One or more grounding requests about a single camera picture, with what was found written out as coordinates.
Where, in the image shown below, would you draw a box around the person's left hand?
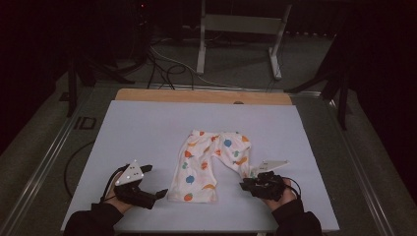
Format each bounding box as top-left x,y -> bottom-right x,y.
104,175 -> 134,214

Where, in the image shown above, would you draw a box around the black floor cable loop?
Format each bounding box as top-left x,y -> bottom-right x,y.
63,140 -> 96,200

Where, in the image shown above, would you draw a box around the aluminium floor rail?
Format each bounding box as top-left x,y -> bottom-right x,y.
94,82 -> 323,98
328,97 -> 396,236
0,86 -> 96,236

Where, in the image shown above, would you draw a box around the black tripod stand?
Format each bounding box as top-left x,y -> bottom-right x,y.
284,65 -> 351,132

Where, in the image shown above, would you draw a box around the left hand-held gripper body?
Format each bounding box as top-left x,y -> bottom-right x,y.
112,159 -> 157,210

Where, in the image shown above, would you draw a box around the white floor cable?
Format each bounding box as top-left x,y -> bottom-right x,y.
149,45 -> 245,89

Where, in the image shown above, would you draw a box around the person's right hand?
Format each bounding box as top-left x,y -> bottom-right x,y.
262,187 -> 297,212

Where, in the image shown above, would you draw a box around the white fruit-print pants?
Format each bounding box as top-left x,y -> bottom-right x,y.
166,129 -> 261,204

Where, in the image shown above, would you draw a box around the white metal stand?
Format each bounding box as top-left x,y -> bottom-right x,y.
196,0 -> 293,82

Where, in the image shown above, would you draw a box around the left hand-held gripper black cable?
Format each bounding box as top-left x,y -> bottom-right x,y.
99,164 -> 130,203

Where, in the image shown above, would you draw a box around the black tangled floor cables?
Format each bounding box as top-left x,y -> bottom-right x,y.
147,48 -> 195,90

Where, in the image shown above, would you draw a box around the white table cover board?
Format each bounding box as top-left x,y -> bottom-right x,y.
60,99 -> 340,233

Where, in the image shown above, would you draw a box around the hand-held gripper black cable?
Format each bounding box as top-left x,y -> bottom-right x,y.
283,176 -> 303,200
99,164 -> 130,203

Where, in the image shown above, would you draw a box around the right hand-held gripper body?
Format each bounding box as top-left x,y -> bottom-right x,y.
250,159 -> 290,202

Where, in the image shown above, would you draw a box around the right hand-held gripper black cable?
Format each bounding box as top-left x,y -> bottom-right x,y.
283,176 -> 303,200

